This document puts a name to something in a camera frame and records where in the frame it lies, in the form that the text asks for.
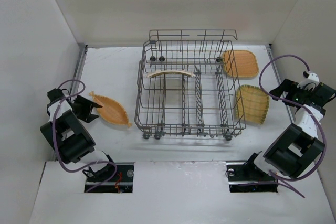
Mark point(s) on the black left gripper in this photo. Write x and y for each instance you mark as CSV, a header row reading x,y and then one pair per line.
x,y
82,108

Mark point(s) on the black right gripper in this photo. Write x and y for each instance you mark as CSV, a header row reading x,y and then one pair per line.
x,y
282,88

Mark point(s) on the orange fish-shaped woven plate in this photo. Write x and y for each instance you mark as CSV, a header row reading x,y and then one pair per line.
x,y
111,110

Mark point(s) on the yellow rectangular bamboo mat plate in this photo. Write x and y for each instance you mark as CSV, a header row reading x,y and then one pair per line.
x,y
165,72

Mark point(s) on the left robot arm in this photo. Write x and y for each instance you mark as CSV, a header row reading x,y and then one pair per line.
x,y
69,138

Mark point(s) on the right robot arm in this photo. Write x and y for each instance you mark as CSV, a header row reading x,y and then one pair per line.
x,y
298,146

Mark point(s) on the green-rimmed bamboo woven plate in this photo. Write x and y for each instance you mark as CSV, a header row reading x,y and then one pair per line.
x,y
252,104

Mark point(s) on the orange square woven plate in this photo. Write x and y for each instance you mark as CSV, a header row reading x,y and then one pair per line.
x,y
240,63

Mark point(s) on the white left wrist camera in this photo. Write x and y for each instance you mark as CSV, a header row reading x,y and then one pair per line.
x,y
57,109

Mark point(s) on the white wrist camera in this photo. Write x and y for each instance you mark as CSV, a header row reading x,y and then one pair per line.
x,y
57,109
310,79

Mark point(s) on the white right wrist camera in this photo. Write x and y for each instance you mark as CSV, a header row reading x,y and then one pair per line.
x,y
310,79

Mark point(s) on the aluminium rail left side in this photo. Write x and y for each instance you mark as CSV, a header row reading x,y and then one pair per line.
x,y
73,91

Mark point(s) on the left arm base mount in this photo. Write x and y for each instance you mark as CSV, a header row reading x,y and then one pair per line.
x,y
110,179

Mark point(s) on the grey wire dish rack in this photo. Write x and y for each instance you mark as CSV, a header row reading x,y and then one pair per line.
x,y
176,105

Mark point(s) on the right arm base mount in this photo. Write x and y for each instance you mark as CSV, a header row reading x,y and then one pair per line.
x,y
245,177

